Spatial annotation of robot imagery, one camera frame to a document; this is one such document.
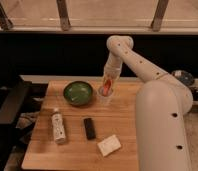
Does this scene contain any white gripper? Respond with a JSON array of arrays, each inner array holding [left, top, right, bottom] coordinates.
[[102, 65, 121, 91]]

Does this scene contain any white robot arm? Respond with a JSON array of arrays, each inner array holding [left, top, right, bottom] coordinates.
[[102, 35, 193, 171]]

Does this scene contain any translucent plastic cup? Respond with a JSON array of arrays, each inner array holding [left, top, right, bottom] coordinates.
[[97, 86, 113, 106]]

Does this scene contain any green ceramic bowl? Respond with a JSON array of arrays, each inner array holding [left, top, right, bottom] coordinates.
[[63, 81, 93, 106]]

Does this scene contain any black rectangular block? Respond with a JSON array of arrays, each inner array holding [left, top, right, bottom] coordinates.
[[84, 118, 96, 140]]

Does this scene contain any wooden cutting board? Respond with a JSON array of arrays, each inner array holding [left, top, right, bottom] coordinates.
[[22, 81, 141, 171]]

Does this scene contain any white sponge block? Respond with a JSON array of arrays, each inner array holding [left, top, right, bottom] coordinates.
[[97, 135, 121, 157]]

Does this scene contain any white bottle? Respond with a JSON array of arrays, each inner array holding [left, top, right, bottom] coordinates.
[[51, 108, 66, 144]]

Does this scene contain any blue-grey plate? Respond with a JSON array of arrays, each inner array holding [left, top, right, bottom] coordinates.
[[172, 70, 195, 86]]

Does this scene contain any black chair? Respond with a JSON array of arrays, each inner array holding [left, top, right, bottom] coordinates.
[[0, 82, 33, 171]]

